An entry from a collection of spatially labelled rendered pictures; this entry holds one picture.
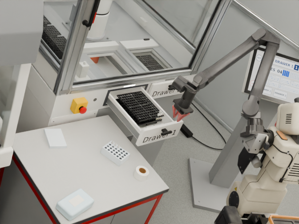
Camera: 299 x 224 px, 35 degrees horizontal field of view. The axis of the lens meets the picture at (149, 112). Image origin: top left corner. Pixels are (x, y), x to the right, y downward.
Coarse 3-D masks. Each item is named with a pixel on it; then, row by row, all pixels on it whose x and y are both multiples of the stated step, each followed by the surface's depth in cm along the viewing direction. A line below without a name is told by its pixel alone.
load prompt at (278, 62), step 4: (276, 60) 306; (280, 60) 307; (284, 60) 307; (276, 64) 306; (280, 64) 306; (284, 64) 307; (288, 64) 308; (292, 64) 308; (296, 64) 309; (288, 68) 308; (292, 68) 308; (296, 68) 309
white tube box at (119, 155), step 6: (108, 144) 244; (102, 150) 241; (108, 150) 242; (114, 150) 243; (120, 150) 244; (108, 156) 241; (114, 156) 239; (120, 156) 240; (126, 156) 241; (114, 162) 240; (120, 162) 238
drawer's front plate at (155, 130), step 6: (180, 120) 259; (156, 126) 247; (162, 126) 249; (168, 126) 253; (174, 126) 257; (180, 126) 261; (144, 132) 242; (150, 132) 246; (156, 132) 249; (174, 132) 261; (138, 138) 245; (144, 138) 246; (150, 138) 250; (156, 138) 254; (162, 138) 258; (138, 144) 247
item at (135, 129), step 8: (128, 88) 272; (136, 88) 275; (112, 96) 261; (112, 104) 260; (120, 112) 256; (128, 120) 252; (168, 120) 264; (128, 128) 253; (136, 128) 248; (136, 136) 249
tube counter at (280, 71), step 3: (279, 69) 306; (282, 69) 307; (279, 72) 306; (282, 72) 307; (285, 72) 307; (288, 72) 308; (291, 72) 308; (294, 72) 308; (282, 75) 307; (285, 75) 307; (288, 75) 308; (291, 75) 308; (294, 75) 308; (297, 75) 309; (291, 78) 308; (294, 78) 308; (297, 78) 309
